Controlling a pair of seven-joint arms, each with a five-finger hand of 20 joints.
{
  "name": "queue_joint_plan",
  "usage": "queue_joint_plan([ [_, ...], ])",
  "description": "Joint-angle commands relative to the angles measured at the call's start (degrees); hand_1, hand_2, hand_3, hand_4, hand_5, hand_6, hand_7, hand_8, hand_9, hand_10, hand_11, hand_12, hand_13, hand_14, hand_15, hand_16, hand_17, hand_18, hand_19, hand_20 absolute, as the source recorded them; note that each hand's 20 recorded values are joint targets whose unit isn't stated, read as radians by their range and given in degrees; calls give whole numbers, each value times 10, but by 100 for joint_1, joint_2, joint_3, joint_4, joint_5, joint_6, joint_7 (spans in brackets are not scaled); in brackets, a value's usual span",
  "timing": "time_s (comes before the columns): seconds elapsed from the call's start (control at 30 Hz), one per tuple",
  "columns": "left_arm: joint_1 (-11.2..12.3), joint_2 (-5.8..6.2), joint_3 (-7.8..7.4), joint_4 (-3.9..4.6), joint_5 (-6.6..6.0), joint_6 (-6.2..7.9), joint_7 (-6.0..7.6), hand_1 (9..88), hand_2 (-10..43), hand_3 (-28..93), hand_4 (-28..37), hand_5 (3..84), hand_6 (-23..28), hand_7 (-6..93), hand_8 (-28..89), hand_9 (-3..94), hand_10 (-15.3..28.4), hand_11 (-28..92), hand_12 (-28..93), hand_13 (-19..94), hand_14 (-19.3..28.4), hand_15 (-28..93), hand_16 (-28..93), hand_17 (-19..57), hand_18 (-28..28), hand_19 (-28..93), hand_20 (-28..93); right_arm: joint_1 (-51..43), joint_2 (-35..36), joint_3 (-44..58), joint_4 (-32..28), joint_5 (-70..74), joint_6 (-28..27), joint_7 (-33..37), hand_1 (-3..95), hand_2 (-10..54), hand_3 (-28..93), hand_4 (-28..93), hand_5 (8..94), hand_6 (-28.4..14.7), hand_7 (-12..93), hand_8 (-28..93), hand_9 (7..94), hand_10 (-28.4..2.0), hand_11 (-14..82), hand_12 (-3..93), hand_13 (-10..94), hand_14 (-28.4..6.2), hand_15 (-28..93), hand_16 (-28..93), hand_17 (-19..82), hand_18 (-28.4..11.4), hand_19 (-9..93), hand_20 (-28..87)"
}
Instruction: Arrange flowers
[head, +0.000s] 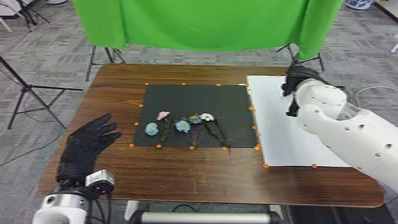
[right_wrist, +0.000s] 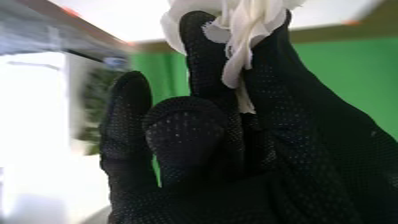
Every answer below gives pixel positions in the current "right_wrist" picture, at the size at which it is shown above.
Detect white sheet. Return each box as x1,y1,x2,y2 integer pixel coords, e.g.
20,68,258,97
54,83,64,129
48,0,398,44

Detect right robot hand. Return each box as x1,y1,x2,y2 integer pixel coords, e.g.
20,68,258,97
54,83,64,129
98,9,398,224

